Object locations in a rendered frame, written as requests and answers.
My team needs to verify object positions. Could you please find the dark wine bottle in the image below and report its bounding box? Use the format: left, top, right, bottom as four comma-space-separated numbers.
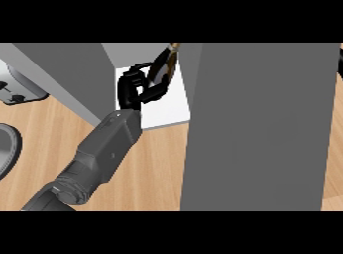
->
145, 43, 183, 91

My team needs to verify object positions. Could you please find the silver appliance with black knobs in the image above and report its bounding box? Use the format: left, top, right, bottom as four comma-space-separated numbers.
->
0, 48, 50, 106

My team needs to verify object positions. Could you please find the dark grey cabinet door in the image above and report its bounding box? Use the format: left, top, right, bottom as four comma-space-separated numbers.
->
179, 43, 343, 212

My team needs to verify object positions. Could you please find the grey cabinet with white inside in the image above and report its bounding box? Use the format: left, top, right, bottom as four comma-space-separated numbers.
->
0, 43, 192, 131

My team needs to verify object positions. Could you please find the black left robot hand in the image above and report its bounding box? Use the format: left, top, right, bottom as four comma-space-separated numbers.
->
115, 62, 176, 112

